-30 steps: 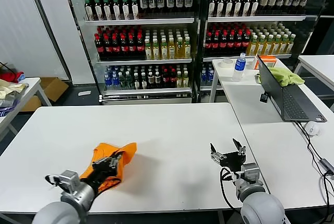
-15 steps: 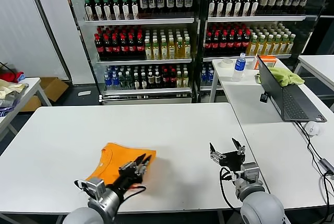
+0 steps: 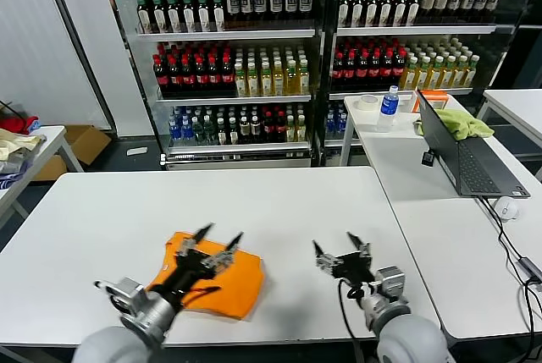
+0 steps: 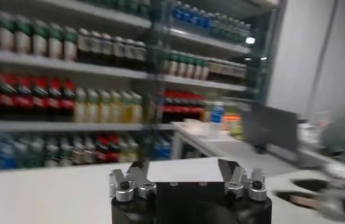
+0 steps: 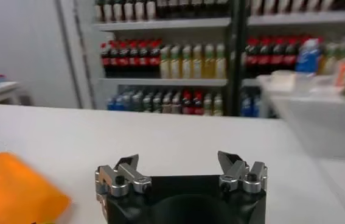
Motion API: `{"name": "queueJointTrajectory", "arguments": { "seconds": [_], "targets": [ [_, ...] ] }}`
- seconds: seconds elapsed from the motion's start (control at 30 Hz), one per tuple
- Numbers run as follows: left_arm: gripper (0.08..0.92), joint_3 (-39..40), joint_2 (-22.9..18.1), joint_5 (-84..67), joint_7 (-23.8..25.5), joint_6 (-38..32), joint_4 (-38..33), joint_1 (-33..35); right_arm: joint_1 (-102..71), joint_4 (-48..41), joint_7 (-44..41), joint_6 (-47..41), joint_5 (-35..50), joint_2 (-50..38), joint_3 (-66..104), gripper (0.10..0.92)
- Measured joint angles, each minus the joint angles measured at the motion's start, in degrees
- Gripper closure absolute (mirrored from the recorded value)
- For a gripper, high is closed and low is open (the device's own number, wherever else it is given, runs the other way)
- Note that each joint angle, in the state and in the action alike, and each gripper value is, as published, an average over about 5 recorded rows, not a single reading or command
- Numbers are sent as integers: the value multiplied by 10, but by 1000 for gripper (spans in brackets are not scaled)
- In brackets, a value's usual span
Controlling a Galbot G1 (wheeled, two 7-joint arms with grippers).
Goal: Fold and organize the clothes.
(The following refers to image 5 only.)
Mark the clear water bottle blue label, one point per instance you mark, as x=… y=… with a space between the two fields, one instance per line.
x=308 y=59

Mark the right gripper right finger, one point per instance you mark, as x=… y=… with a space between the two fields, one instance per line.
x=245 y=179

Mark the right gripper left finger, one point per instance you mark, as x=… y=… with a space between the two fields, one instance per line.
x=120 y=179

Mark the orange box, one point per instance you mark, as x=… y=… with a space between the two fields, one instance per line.
x=344 y=71

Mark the small green water bottle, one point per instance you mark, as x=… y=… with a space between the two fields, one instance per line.
x=137 y=103
x=128 y=103

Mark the small cola bottle red cap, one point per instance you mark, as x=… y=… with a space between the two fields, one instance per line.
x=187 y=103
x=198 y=103

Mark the small blue water bottle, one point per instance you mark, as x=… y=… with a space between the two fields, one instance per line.
x=111 y=104
x=246 y=105
x=119 y=103
x=255 y=105

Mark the metal drinks shelf rack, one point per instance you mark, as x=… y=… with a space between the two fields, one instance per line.
x=166 y=82
x=281 y=19

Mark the orange t-shirt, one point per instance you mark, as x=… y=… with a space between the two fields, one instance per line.
x=14 y=188

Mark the small yellow tea bottle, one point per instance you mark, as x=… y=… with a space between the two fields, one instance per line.
x=218 y=105
x=207 y=105

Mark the small dark tea bottle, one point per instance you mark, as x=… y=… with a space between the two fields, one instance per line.
x=167 y=103
x=148 y=103
x=176 y=103
x=157 y=103

